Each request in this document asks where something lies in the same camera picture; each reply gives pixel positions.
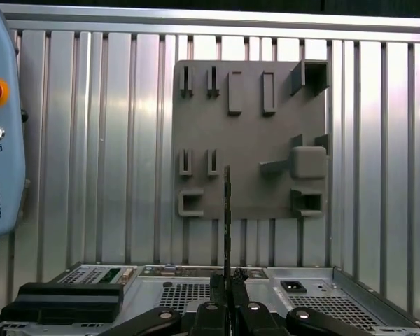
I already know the pale blue teach pendant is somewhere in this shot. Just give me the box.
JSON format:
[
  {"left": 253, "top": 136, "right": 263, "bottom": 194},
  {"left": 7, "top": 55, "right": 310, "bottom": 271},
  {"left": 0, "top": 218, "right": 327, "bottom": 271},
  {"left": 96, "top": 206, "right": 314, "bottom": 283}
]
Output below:
[{"left": 0, "top": 2, "right": 32, "bottom": 239}]

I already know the black open PC case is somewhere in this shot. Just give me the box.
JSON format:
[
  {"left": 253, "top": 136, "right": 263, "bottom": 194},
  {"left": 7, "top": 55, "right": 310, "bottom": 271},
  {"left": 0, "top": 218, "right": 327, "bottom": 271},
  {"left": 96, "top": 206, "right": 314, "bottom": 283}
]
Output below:
[{"left": 0, "top": 260, "right": 420, "bottom": 336}]

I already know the grey parts rack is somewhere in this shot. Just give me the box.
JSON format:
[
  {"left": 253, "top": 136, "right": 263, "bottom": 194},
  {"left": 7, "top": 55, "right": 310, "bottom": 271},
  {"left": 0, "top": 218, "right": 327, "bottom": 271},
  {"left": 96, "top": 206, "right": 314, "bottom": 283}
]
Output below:
[{"left": 171, "top": 59, "right": 333, "bottom": 221}]

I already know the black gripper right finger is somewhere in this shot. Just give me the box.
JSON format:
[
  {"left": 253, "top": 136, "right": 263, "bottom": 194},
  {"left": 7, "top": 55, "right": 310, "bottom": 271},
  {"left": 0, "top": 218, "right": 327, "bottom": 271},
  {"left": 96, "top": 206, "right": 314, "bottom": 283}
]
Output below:
[{"left": 232, "top": 267, "right": 375, "bottom": 336}]

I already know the RAM stick with blue label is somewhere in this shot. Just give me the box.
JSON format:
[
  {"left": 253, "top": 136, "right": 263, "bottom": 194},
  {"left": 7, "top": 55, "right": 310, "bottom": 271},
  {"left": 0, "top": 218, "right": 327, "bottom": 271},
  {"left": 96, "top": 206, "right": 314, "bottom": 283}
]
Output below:
[{"left": 222, "top": 164, "right": 233, "bottom": 305}]

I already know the grey Dell power supply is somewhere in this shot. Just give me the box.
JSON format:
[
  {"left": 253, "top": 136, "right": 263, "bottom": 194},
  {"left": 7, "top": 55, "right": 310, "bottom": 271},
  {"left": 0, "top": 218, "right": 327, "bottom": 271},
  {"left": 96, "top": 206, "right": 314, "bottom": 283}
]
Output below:
[{"left": 265, "top": 267, "right": 420, "bottom": 332}]

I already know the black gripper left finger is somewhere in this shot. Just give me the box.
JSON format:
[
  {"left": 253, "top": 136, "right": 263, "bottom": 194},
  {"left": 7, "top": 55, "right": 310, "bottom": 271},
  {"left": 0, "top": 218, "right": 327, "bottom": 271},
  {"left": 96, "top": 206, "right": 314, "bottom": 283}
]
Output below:
[{"left": 97, "top": 273, "right": 229, "bottom": 336}]

